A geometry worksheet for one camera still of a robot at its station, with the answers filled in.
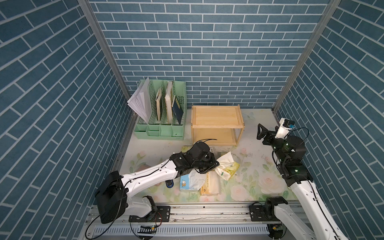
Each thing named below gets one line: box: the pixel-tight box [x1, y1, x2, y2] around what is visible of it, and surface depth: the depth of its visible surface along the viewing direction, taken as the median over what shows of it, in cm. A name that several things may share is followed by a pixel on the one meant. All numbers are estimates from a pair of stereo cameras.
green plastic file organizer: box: [134, 79, 187, 140], surface depth 104 cm
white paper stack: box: [127, 77, 152, 124], surface depth 96 cm
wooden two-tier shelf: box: [191, 104, 246, 147], surface depth 93 cm
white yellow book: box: [165, 81, 173, 124], surface depth 98 cm
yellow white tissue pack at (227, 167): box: [214, 151, 240, 181], surface depth 75 cm
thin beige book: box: [155, 87, 162, 121], surface depth 103 cm
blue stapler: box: [165, 179, 174, 189], surface depth 84 cm
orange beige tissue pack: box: [200, 171, 222, 196], surface depth 81 cm
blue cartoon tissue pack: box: [179, 169, 206, 191], surface depth 80 cm
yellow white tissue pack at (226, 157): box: [216, 151, 234, 162], surface depth 79 cm
